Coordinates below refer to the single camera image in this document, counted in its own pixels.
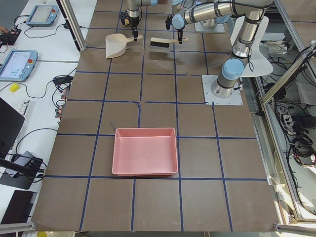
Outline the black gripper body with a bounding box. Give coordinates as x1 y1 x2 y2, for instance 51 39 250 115
120 10 139 27
165 14 183 30

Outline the beige hand brush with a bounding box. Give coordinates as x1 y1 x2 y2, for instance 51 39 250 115
150 38 189 48

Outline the beige plastic dustpan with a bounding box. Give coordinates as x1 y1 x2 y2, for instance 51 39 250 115
105 34 135 59

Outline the pink plastic bin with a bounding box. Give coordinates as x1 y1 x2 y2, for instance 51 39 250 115
112 128 178 176

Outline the white plastic chair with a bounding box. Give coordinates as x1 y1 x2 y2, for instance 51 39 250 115
241 16 273 78

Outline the blue teach pendant far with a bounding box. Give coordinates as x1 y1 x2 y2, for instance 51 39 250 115
26 5 59 27

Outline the blue teach pendant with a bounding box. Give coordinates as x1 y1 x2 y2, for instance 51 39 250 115
0 49 38 82
26 5 59 27

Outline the blue teach pendant near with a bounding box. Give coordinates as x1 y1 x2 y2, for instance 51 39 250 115
0 49 38 82

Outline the yellow sponge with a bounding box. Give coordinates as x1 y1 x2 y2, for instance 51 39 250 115
9 83 21 93

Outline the white keyboard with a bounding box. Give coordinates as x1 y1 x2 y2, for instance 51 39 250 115
11 100 31 118

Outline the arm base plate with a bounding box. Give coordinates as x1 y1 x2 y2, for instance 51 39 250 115
201 75 243 106
195 22 225 34

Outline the aluminium frame post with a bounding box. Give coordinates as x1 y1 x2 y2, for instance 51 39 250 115
56 0 86 52

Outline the black camera stand base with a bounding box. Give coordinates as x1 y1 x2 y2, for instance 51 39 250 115
0 152 47 190

